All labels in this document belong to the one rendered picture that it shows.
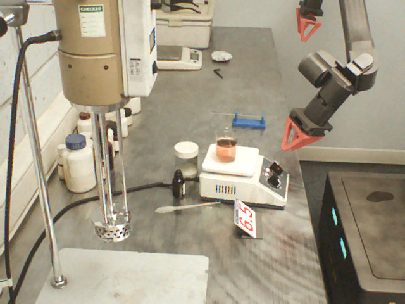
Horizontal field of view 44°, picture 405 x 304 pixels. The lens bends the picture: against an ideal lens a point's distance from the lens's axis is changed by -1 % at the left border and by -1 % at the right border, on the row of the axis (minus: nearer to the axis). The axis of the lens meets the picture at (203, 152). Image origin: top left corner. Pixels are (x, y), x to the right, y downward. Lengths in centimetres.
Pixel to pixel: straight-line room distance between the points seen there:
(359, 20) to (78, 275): 81
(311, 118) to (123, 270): 51
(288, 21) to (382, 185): 98
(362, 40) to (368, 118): 170
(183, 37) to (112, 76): 153
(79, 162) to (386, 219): 113
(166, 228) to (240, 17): 165
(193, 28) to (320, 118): 116
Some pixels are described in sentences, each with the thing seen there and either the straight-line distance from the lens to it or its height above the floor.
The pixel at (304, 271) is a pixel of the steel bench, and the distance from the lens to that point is 101.
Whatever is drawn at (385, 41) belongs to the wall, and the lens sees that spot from 270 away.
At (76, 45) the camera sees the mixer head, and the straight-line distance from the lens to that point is 67.
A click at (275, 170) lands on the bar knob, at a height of 80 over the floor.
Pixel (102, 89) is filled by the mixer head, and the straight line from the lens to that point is 68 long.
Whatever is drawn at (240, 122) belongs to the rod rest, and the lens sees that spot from 152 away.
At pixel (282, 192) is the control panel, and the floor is 78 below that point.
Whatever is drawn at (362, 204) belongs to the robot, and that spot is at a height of 37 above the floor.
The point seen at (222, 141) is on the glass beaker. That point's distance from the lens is 111.
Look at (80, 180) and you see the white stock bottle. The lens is 121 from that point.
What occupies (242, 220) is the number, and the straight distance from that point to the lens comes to 107.
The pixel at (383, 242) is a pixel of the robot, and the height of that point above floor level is 36.
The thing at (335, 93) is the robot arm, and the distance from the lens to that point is 109.
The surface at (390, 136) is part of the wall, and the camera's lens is 293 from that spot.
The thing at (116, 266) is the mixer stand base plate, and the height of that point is 76.
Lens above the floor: 142
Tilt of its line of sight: 29 degrees down
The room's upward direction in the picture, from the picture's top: 1 degrees clockwise
